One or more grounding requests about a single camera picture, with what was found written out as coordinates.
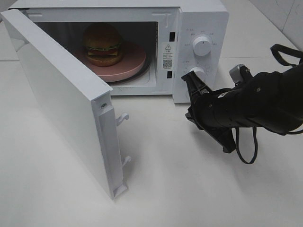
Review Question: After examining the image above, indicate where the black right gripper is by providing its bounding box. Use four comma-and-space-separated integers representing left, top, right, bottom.
181, 70, 236, 153

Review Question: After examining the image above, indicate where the white microwave knob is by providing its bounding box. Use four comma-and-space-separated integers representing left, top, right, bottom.
192, 35, 212, 56
188, 67, 206, 80

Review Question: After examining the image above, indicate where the pink round plate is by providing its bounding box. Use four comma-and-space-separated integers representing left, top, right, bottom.
72, 42, 147, 82

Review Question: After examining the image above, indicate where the white microwave door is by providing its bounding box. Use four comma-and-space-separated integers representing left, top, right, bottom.
1, 9, 130, 199

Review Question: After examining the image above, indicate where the burger with lettuce and tomato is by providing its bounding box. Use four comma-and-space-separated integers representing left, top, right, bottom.
82, 22, 123, 67

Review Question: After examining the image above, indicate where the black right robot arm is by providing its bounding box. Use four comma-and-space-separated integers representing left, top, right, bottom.
182, 64, 303, 153

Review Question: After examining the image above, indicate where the white microwave oven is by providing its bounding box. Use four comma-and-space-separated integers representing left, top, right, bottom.
6, 0, 229, 103

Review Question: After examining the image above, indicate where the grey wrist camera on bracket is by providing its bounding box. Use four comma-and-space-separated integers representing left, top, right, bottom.
229, 64, 253, 86

